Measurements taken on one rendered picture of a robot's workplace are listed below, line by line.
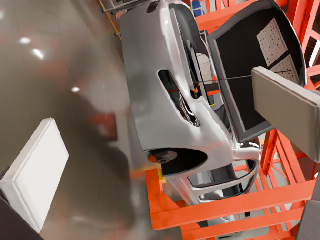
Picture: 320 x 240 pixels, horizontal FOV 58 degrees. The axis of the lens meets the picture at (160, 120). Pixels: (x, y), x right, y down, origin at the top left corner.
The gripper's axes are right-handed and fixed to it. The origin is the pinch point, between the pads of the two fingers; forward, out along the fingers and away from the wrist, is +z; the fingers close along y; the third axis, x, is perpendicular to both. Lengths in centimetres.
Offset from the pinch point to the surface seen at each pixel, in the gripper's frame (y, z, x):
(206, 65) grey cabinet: 170, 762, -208
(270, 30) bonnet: 142, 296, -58
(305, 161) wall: 554, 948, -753
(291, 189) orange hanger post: 119, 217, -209
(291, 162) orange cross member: 209, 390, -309
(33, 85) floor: -99, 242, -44
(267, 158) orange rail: 342, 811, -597
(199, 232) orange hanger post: 25, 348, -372
